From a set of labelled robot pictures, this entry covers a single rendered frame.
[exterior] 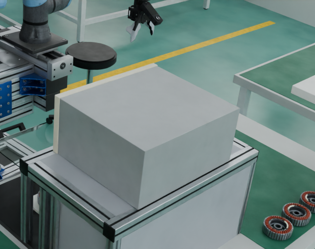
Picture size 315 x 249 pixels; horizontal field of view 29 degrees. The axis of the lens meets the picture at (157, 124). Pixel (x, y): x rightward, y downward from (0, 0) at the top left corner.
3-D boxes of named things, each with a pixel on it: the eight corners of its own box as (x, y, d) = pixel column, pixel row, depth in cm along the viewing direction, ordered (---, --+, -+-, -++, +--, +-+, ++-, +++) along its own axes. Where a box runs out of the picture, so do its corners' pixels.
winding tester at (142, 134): (52, 151, 200) (54, 95, 189) (147, 113, 229) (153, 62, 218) (137, 210, 178) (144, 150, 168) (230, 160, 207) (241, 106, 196)
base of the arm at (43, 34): (12, 36, 296) (12, 16, 291) (36, 29, 306) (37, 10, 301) (33, 46, 288) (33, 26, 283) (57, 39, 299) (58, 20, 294)
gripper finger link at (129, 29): (123, 38, 278) (132, 20, 278) (133, 43, 275) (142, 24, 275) (119, 36, 275) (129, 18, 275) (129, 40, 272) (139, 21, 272)
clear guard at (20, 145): (-21, 150, 215) (-21, 135, 212) (36, 129, 231) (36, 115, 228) (36, 195, 197) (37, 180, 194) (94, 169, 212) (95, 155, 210)
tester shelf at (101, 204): (19, 170, 196) (19, 158, 194) (165, 110, 241) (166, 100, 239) (113, 243, 171) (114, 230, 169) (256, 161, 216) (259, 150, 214)
